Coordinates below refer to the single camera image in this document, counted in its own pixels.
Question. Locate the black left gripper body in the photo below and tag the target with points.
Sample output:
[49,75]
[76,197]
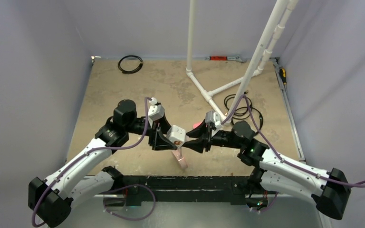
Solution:
[137,127]

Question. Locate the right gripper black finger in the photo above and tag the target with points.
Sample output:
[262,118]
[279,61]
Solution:
[199,132]
[197,145]

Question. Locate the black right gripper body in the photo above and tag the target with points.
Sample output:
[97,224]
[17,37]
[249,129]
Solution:
[207,138]

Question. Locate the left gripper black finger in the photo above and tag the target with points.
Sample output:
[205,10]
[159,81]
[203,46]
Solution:
[161,143]
[164,124]

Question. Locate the pink plug adapter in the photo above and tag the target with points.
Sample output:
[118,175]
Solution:
[196,125]

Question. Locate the white cube power socket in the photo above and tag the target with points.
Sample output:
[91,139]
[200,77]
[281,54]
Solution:
[176,135]

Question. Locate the pink round socket with cord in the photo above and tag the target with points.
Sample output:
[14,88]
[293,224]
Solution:
[178,154]

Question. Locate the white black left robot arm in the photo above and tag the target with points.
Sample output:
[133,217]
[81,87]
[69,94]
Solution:
[52,198]

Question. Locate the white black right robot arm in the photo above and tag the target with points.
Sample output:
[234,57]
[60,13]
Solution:
[327,190]

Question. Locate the yellow black screwdriver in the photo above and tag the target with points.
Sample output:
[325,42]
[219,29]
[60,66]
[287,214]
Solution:
[283,76]

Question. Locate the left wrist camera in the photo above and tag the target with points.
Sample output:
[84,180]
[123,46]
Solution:
[156,111]

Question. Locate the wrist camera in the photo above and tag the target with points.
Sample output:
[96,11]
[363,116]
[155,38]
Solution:
[213,120]
[156,111]

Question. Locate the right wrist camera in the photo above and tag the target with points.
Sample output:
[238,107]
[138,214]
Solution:
[213,120]

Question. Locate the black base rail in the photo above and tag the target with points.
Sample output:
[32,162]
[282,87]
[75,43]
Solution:
[235,190]

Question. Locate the red handled adjustable wrench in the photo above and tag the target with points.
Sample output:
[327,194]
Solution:
[226,58]

